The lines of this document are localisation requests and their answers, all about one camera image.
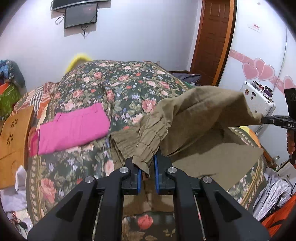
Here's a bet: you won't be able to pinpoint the white paper sheet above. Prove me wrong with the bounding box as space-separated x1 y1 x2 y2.
15 165 27 192

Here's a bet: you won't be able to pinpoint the person right hand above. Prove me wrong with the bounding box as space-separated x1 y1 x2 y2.
287 130 295 155

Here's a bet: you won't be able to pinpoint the pink folded cloth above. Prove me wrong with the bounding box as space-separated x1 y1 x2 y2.
29 103 110 157

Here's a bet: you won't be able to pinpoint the wall mounted black monitor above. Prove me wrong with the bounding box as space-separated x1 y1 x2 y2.
64 3 97 29

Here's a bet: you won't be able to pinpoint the yellow pool noodle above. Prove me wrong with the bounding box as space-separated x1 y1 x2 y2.
65 53 92 73

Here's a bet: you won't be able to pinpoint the wooden folding lap table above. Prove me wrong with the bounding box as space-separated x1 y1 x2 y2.
0 105 34 189

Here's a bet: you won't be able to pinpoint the brown wooden door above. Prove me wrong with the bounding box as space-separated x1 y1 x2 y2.
190 1 236 86

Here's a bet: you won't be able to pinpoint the pile of colourful clothes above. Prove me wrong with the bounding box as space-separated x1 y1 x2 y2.
0 60 25 88

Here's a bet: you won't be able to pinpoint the floral dark green bedspread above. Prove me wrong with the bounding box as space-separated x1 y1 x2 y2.
26 59 269 241

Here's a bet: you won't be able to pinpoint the olive khaki pants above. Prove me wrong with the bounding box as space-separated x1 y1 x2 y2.
108 85 265 215

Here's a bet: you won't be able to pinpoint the striped orange blanket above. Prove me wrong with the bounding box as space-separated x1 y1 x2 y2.
10 82 58 121

